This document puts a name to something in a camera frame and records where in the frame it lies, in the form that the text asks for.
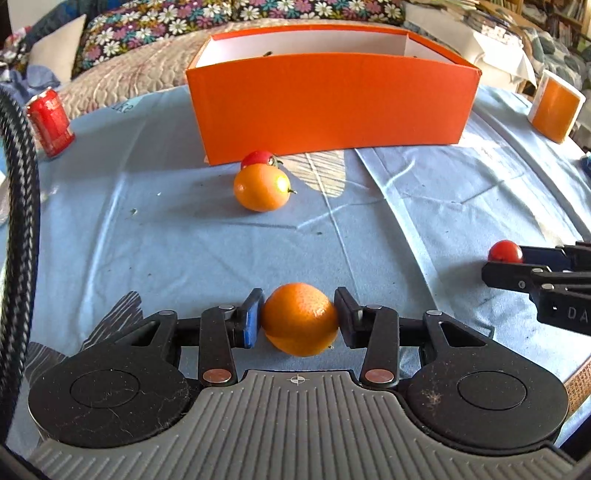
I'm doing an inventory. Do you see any orange cardboard box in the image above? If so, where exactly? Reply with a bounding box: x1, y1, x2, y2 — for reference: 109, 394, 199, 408
185, 25, 482, 166

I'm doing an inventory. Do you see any light blue tablecloth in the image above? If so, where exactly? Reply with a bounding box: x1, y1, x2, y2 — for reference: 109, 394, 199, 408
0, 84, 591, 446

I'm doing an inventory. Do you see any black braided cable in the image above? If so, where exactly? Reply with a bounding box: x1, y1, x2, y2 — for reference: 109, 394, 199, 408
0, 88, 42, 462

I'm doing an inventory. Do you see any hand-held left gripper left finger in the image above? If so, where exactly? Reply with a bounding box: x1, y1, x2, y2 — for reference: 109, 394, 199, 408
83, 288, 265, 387

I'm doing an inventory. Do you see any beige quilted bed cover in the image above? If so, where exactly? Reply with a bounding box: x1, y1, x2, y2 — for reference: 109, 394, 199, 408
58, 18, 465, 121

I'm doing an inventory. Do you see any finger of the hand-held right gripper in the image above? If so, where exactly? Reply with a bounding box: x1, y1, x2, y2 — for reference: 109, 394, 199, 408
481, 261, 591, 297
522, 240, 591, 273

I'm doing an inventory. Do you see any red tomato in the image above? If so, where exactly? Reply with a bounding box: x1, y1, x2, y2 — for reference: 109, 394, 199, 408
488, 239, 524, 264
240, 150, 283, 171

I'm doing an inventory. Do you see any red soda can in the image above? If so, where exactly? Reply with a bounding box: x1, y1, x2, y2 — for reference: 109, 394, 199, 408
25, 87, 76, 159

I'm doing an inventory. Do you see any wooden bookshelf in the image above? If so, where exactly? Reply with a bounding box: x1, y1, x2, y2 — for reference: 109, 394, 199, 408
480, 0, 591, 43

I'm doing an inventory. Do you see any small orange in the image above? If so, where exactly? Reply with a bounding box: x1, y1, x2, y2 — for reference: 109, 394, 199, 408
261, 282, 341, 358
233, 163, 296, 213

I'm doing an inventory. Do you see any grey spotted seat cushion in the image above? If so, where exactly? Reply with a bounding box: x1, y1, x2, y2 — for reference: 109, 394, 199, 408
521, 27, 591, 89

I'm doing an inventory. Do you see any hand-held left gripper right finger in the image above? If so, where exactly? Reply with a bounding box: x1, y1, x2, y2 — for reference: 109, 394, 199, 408
333, 286, 490, 389

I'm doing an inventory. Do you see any white cloth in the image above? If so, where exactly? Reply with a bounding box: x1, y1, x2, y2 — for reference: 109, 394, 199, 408
456, 27, 539, 88

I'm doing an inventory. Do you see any dark blue patterned cushion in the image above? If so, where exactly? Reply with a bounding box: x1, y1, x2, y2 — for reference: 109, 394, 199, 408
44, 0, 123, 34

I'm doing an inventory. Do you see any orange plastic canister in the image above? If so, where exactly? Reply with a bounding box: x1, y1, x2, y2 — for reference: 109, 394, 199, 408
527, 69, 587, 144

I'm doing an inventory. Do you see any floral cushion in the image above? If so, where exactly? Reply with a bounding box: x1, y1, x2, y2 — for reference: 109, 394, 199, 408
231, 0, 406, 25
73, 0, 237, 80

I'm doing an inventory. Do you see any white pillow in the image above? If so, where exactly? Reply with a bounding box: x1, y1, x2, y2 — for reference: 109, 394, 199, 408
27, 14, 88, 87

